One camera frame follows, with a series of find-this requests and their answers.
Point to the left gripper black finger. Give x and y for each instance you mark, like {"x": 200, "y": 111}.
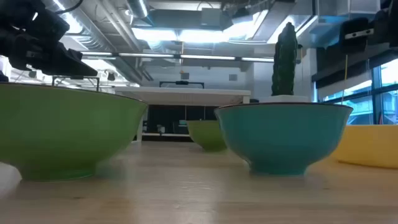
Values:
{"x": 71, "y": 65}

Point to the large green ceramic bowl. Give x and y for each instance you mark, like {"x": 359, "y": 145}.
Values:
{"x": 62, "y": 130}

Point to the yellow bowl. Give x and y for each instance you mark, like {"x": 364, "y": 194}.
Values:
{"x": 370, "y": 146}

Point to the teal ceramic bowl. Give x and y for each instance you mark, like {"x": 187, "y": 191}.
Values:
{"x": 280, "y": 137}

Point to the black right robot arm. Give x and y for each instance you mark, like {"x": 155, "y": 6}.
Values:
{"x": 388, "y": 25}

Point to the tall green cactus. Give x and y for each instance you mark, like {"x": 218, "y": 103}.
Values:
{"x": 284, "y": 62}

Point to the white rounded blurred object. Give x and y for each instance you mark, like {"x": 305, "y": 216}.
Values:
{"x": 7, "y": 180}

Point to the long ceiling light strip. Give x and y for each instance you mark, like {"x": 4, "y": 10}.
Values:
{"x": 205, "y": 57}

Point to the black metal rig frame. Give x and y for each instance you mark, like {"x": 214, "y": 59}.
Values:
{"x": 76, "y": 77}

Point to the black bar frame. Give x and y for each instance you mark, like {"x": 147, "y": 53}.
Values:
{"x": 182, "y": 82}

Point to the grey square wall speaker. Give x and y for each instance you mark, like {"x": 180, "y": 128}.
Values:
{"x": 185, "y": 76}
{"x": 233, "y": 77}

